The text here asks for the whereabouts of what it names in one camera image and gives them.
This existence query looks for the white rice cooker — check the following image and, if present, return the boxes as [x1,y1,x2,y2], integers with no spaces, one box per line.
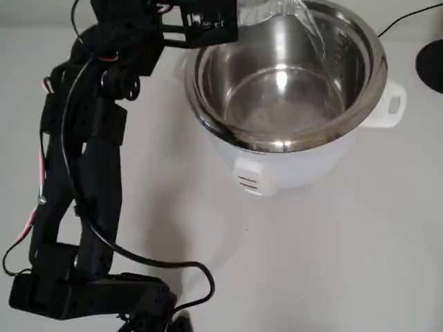
[172,0,408,197]

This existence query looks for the stainless steel inner pot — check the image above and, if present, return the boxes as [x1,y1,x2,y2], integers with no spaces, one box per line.
[183,0,388,155]

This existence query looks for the clear plastic water bottle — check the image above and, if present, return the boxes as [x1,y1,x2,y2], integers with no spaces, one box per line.
[237,0,330,67]

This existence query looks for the red white servo wire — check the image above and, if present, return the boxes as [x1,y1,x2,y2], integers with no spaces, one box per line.
[2,77,49,277]

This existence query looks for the black round base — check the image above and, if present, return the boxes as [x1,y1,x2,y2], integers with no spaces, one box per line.
[415,39,443,93]

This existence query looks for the thin black power cable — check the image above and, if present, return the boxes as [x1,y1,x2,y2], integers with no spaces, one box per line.
[376,2,443,37]

